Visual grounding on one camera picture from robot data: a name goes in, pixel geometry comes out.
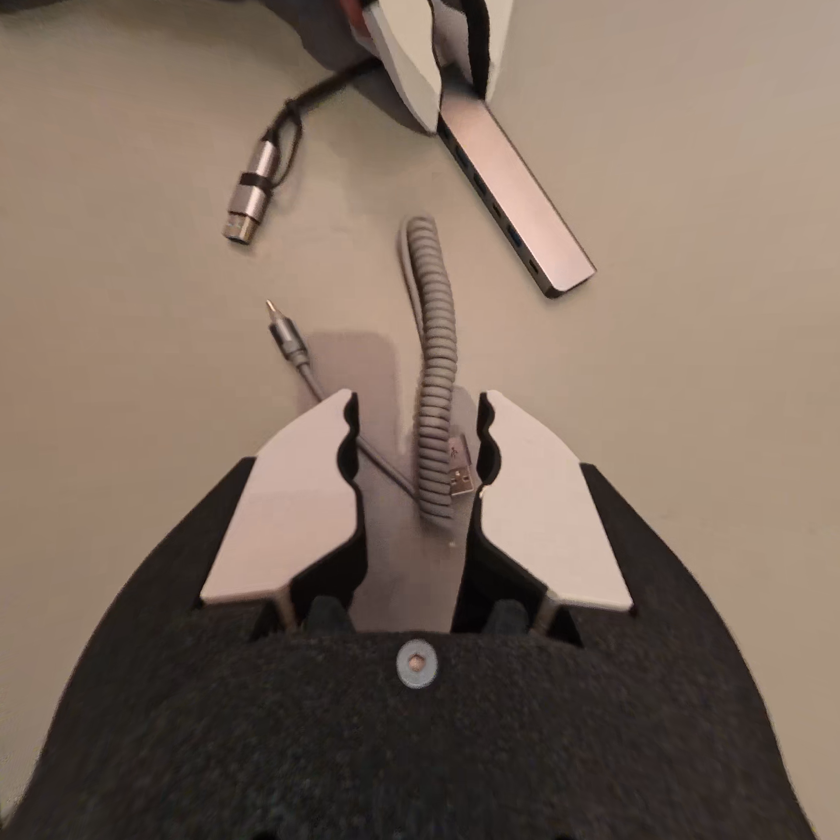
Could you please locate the hub cable with silver plug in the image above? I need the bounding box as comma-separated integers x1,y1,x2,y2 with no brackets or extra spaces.
222,56,383,245

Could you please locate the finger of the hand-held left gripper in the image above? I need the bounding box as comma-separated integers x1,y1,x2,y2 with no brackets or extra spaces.
430,0,515,105
364,0,448,135

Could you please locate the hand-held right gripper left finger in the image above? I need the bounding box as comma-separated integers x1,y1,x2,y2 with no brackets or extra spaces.
199,388,366,627

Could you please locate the grey usb hub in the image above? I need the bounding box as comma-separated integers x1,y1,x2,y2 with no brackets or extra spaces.
435,62,598,300

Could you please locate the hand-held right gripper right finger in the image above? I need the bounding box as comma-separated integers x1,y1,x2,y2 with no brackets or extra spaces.
461,390,635,633

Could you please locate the grey usb cable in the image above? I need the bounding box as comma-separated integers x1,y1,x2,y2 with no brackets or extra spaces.
264,215,478,524

